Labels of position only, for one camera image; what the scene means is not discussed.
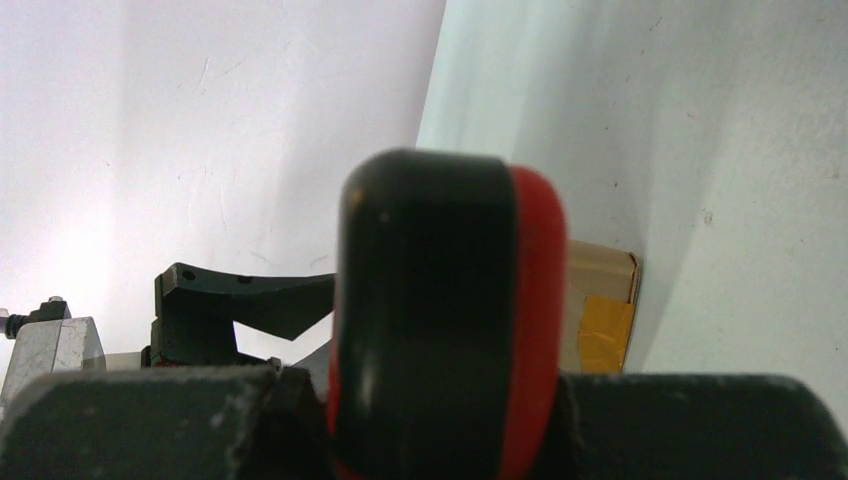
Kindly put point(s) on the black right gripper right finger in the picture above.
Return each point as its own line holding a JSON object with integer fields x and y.
{"x": 691, "y": 426}

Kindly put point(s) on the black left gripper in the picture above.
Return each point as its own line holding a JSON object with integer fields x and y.
{"x": 284, "y": 307}

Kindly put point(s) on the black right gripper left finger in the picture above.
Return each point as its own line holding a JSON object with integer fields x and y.
{"x": 244, "y": 422}

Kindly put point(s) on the brown cardboard express box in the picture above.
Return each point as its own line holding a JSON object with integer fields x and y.
{"x": 601, "y": 295}

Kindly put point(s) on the red black utility knife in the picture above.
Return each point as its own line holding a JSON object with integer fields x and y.
{"x": 449, "y": 303}

